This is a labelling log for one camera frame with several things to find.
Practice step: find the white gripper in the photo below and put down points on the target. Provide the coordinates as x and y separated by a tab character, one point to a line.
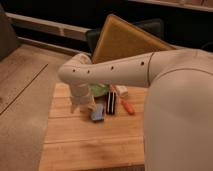
81	95

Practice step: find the green ceramic bowl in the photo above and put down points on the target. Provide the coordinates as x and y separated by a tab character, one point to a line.
99	90

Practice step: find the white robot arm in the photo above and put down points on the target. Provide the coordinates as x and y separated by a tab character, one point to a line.
178	110

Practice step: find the blue sponge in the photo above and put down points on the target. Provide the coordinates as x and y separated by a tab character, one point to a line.
98	114

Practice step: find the black white striped block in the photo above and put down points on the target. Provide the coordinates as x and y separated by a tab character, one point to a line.
111	101

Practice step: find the cream white block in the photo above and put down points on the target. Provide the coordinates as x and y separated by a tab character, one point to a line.
121	90

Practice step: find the yellow cushion panel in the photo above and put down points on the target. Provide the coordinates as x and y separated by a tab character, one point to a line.
121	39

